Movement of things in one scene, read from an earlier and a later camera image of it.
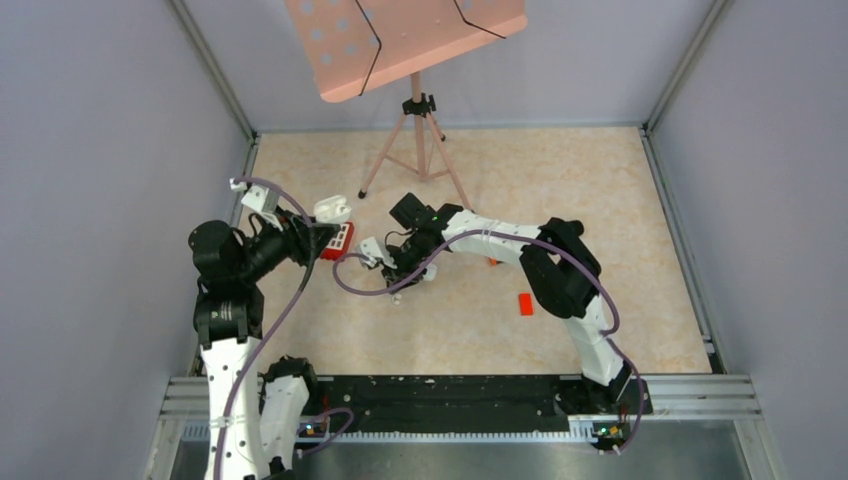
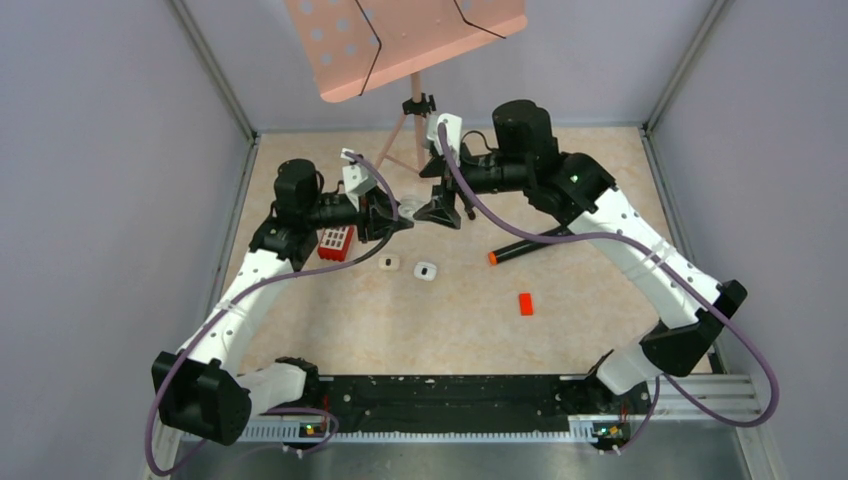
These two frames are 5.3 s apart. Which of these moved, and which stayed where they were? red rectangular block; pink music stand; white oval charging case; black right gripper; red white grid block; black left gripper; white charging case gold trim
Moved: black left gripper; black right gripper; white oval charging case
Stayed: red rectangular block; pink music stand; white charging case gold trim; red white grid block
